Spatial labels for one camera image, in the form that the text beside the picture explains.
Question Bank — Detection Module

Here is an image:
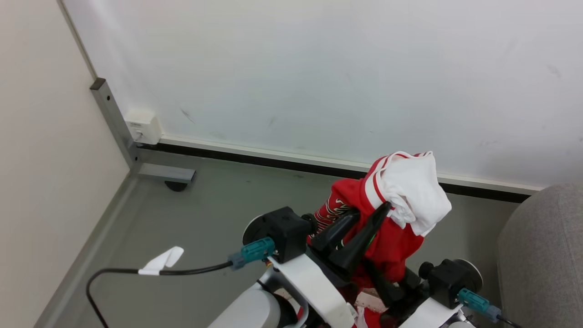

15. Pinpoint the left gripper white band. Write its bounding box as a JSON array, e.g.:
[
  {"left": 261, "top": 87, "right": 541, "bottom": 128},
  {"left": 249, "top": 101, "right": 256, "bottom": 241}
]
[{"left": 268, "top": 201, "right": 392, "bottom": 328}]

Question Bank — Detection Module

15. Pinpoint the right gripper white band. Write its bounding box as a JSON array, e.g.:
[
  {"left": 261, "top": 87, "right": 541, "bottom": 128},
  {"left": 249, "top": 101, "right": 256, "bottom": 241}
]
[{"left": 363, "top": 259, "right": 461, "bottom": 328}]

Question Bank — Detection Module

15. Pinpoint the red and white jersey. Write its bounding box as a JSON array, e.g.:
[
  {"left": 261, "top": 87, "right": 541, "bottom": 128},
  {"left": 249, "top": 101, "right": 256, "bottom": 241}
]
[{"left": 298, "top": 151, "right": 452, "bottom": 328}]

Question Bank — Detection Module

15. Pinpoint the white and black baseboard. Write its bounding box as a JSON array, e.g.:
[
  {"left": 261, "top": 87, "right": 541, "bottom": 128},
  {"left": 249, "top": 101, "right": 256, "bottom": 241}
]
[{"left": 137, "top": 134, "right": 545, "bottom": 204}]

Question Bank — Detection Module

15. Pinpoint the grey fabric sofa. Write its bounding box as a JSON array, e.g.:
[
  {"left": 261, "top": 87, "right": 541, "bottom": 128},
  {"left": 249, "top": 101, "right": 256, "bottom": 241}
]
[{"left": 497, "top": 183, "right": 583, "bottom": 328}]

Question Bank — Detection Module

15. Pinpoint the black cable with teal plug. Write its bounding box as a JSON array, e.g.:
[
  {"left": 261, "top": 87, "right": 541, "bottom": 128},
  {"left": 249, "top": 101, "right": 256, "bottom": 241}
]
[{"left": 457, "top": 288, "right": 525, "bottom": 328}]

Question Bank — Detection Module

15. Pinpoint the black cable with white tag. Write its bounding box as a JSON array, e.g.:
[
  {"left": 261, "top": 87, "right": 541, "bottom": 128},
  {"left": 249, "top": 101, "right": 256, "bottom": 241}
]
[{"left": 86, "top": 237, "right": 276, "bottom": 328}]

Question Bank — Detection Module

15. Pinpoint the white cable tag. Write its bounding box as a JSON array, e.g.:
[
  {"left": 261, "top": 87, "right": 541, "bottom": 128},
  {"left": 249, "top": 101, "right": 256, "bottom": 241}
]
[{"left": 138, "top": 246, "right": 185, "bottom": 277}]

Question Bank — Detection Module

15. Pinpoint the white wall socket box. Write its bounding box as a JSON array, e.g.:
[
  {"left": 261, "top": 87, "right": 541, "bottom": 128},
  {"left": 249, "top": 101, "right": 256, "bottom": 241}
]
[{"left": 124, "top": 111, "right": 163, "bottom": 145}]

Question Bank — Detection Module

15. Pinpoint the grey metal frame post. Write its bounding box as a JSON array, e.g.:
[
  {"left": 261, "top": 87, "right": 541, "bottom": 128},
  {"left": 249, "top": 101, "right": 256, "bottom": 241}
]
[{"left": 90, "top": 78, "right": 196, "bottom": 184}]

